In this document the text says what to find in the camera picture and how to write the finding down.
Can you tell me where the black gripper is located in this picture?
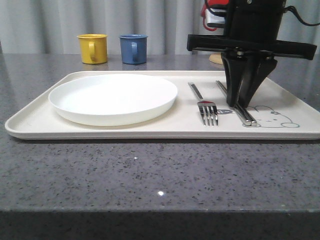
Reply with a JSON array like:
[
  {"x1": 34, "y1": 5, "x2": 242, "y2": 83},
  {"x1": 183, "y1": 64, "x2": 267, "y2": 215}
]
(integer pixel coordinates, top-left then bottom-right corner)
[{"x1": 187, "y1": 0, "x2": 317, "y2": 108}]

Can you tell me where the steel chopstick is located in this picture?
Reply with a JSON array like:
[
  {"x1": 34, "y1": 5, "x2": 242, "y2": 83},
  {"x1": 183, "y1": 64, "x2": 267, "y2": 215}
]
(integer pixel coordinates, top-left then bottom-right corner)
[
  {"x1": 215, "y1": 80, "x2": 253, "y2": 126},
  {"x1": 217, "y1": 80, "x2": 258, "y2": 126}
]

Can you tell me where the stainless steel fork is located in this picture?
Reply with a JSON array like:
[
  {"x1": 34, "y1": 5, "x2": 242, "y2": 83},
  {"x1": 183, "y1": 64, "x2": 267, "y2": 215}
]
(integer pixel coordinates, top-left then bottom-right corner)
[{"x1": 188, "y1": 82, "x2": 219, "y2": 127}]

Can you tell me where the white round plate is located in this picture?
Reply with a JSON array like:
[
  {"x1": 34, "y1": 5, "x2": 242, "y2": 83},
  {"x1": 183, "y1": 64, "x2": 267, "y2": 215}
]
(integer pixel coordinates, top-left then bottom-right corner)
[{"x1": 48, "y1": 73, "x2": 178, "y2": 126}]

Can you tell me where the wooden mug tree stand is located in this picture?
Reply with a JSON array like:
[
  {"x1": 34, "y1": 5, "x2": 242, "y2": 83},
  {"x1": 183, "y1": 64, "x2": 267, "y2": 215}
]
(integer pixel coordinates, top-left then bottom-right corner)
[{"x1": 208, "y1": 52, "x2": 224, "y2": 69}]

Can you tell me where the cream rabbit serving tray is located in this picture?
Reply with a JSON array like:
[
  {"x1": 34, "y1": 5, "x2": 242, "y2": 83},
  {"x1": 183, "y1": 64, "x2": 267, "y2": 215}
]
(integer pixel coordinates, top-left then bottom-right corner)
[{"x1": 5, "y1": 70, "x2": 320, "y2": 140}]

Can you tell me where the red enamel mug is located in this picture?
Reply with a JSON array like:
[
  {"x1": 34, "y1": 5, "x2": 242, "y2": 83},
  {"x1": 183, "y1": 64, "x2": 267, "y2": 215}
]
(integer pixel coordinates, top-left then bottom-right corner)
[{"x1": 200, "y1": 0, "x2": 229, "y2": 32}]

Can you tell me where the blue enamel mug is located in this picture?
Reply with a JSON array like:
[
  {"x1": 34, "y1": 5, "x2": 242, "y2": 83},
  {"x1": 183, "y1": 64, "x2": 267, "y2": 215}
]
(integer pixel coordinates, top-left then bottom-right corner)
[{"x1": 119, "y1": 34, "x2": 148, "y2": 65}]

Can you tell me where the yellow enamel mug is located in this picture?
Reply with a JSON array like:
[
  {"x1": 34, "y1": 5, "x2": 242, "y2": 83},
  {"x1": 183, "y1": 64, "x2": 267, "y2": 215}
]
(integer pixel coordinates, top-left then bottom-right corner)
[{"x1": 77, "y1": 33, "x2": 108, "y2": 65}]

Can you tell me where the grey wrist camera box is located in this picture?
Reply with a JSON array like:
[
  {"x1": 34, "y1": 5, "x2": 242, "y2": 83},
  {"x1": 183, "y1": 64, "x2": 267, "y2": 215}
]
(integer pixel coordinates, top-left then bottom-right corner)
[{"x1": 204, "y1": 8, "x2": 227, "y2": 29}]

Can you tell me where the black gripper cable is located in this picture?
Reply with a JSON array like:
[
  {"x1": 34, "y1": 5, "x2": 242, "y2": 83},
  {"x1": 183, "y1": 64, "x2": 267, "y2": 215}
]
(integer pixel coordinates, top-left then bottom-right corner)
[{"x1": 284, "y1": 5, "x2": 320, "y2": 26}]

